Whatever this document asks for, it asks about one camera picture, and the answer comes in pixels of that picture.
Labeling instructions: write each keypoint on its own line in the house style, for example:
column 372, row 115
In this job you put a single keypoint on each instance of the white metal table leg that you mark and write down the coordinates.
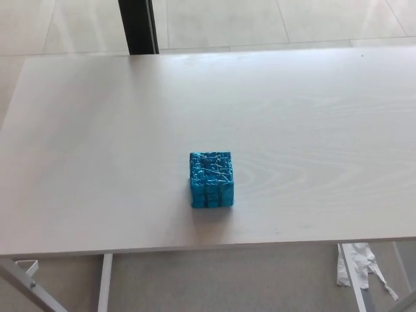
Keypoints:
column 104, row 286
column 357, row 296

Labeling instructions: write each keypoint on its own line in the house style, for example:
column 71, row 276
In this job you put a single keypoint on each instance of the white metal bracket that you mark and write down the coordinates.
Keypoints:
column 33, row 267

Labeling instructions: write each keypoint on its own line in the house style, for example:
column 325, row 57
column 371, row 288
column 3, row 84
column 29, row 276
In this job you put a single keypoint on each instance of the white torn paper strip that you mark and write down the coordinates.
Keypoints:
column 360, row 260

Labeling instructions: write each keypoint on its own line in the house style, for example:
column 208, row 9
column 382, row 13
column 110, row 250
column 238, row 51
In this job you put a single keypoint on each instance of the blue textured cube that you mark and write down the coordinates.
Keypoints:
column 211, row 178

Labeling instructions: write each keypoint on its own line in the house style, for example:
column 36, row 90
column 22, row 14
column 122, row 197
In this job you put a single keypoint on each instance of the grey diagonal table brace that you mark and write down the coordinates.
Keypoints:
column 19, row 276

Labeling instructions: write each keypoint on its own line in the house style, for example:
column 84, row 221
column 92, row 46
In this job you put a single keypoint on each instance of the black vertical pillar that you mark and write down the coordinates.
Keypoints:
column 136, row 26

